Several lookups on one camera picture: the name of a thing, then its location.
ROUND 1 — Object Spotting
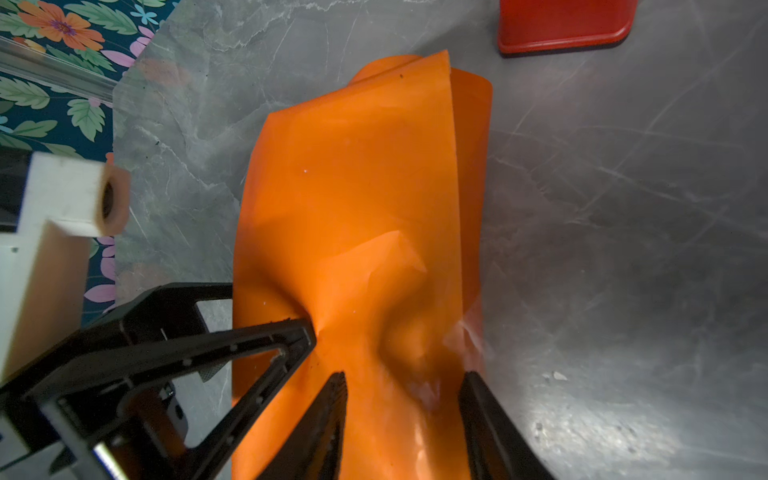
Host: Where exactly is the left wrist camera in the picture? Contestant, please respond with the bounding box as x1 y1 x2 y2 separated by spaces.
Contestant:
1 147 131 380

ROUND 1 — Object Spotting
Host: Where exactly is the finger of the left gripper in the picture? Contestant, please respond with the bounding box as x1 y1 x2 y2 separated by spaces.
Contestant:
29 319 316 479
77 282 233 360

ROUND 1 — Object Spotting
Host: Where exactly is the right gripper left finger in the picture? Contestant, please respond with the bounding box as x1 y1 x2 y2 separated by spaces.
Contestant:
257 372 348 480

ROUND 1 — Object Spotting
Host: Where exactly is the red tape dispenser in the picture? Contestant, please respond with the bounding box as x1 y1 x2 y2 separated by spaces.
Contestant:
497 0 638 55

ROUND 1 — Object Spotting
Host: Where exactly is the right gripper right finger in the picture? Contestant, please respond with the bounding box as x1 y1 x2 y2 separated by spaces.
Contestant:
459 371 555 480

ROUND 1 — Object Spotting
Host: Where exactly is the yellow orange wrapping paper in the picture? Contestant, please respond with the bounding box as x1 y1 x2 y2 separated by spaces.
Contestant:
232 52 493 479

